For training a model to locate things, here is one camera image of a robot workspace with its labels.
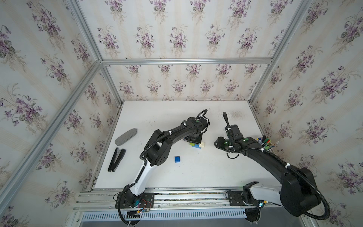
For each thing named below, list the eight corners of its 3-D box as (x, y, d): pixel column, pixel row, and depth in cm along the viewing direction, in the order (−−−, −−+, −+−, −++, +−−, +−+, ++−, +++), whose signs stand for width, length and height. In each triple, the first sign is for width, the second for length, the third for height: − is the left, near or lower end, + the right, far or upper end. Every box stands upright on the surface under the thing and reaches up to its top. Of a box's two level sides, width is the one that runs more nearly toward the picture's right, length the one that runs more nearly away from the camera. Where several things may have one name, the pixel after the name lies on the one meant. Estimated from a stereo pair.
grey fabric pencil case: (114, 142, 96) (113, 140, 94) (134, 128, 104) (133, 126, 102) (118, 147, 94) (117, 145, 92) (138, 131, 102) (137, 130, 100)
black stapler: (108, 171, 83) (106, 170, 82) (117, 149, 93) (116, 147, 91) (117, 172, 83) (116, 171, 82) (126, 149, 93) (125, 148, 91)
